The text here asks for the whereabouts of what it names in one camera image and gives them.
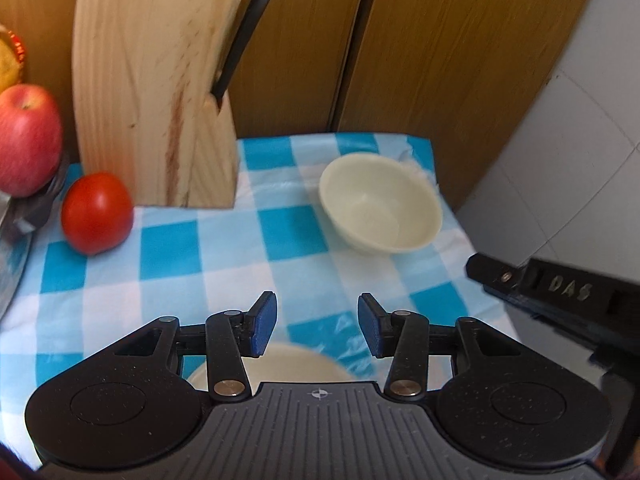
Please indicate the red apple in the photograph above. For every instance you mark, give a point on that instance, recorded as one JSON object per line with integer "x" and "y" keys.
{"x": 25, "y": 140}

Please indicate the blue white checkered tablecloth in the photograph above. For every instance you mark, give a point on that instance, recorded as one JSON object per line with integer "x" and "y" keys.
{"x": 200, "y": 260}

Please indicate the red tomato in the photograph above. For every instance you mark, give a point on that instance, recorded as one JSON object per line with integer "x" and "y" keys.
{"x": 97, "y": 212}

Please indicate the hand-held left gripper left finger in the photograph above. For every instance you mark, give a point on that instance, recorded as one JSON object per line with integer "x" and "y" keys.
{"x": 264, "y": 325}

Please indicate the wooden knife block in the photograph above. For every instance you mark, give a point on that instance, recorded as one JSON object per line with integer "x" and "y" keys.
{"x": 145, "y": 100}

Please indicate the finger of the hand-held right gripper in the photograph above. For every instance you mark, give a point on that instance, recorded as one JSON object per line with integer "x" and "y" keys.
{"x": 492, "y": 272}

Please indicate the yellow pomelo in net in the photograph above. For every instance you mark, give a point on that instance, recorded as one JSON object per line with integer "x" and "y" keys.
{"x": 7, "y": 62}

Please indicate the cream plastic bowl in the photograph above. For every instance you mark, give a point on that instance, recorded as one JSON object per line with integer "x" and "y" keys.
{"x": 380, "y": 205}
{"x": 280, "y": 365}

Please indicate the wooden cabinet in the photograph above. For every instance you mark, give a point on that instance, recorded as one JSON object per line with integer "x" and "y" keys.
{"x": 425, "y": 50}

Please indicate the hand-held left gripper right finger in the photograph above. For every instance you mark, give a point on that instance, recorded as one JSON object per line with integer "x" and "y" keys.
{"x": 372, "y": 325}

